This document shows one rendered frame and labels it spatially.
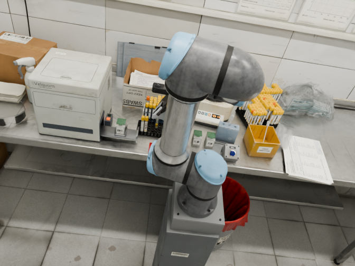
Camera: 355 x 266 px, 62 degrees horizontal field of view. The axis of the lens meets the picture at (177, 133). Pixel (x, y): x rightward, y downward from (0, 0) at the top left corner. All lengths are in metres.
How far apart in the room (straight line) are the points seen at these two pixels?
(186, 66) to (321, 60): 1.42
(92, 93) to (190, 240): 0.69
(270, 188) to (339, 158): 0.66
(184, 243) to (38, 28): 1.41
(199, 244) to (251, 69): 0.76
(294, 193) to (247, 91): 1.71
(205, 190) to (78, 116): 0.65
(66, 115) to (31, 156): 0.93
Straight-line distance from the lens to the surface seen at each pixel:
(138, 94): 1.56
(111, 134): 1.39
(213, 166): 0.96
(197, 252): 1.28
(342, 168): 1.72
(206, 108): 1.57
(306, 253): 2.43
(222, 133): 1.48
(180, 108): 0.74
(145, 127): 1.42
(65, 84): 1.25
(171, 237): 1.18
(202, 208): 1.07
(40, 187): 2.40
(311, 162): 1.62
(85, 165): 2.12
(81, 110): 1.31
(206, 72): 0.64
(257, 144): 1.44
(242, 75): 0.65
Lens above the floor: 1.86
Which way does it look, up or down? 41 degrees down
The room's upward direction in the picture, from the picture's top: 12 degrees clockwise
